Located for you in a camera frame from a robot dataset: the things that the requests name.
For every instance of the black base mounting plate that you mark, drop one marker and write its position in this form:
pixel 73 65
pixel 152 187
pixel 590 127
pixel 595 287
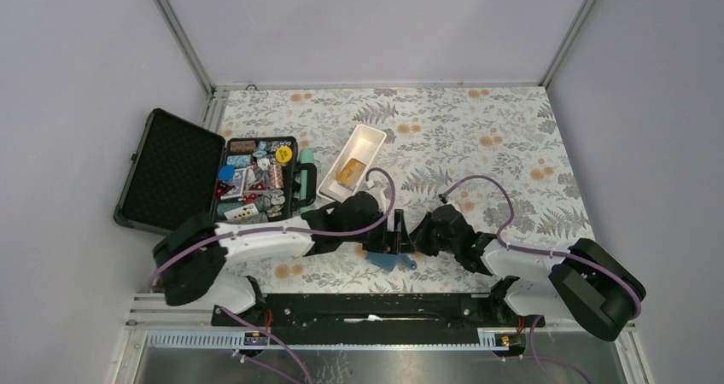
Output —
pixel 380 319

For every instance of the blue leather card holder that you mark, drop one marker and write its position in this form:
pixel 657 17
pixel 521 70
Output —
pixel 389 262

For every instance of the floral patterned table mat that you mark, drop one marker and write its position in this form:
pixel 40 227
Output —
pixel 497 152

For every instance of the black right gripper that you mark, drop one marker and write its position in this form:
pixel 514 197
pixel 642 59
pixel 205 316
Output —
pixel 419 237

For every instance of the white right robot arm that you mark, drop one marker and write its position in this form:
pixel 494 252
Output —
pixel 582 283

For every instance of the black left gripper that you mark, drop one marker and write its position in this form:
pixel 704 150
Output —
pixel 396 241

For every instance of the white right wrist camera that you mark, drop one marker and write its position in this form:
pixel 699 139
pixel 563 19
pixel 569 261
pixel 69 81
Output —
pixel 445 198

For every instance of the mint green case handle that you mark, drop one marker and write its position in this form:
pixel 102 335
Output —
pixel 308 180

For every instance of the white rectangular plastic tray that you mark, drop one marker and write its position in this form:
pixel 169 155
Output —
pixel 364 144

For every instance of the gold credit card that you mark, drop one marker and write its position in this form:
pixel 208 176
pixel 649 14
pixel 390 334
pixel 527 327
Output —
pixel 350 174

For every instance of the blue round poker chip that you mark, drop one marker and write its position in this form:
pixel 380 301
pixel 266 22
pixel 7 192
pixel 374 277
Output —
pixel 226 173

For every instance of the yellow round poker chip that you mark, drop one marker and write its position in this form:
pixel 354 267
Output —
pixel 284 154

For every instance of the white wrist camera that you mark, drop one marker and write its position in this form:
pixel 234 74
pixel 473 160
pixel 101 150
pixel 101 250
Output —
pixel 379 192
pixel 445 198

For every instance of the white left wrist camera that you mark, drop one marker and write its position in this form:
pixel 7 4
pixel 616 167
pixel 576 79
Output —
pixel 379 192

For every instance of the black open carrying case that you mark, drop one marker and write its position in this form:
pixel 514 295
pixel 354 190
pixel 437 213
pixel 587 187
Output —
pixel 174 174

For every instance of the playing card deck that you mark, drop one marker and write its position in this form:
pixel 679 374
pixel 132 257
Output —
pixel 242 212

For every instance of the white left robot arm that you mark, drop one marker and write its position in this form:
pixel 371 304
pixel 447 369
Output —
pixel 191 260

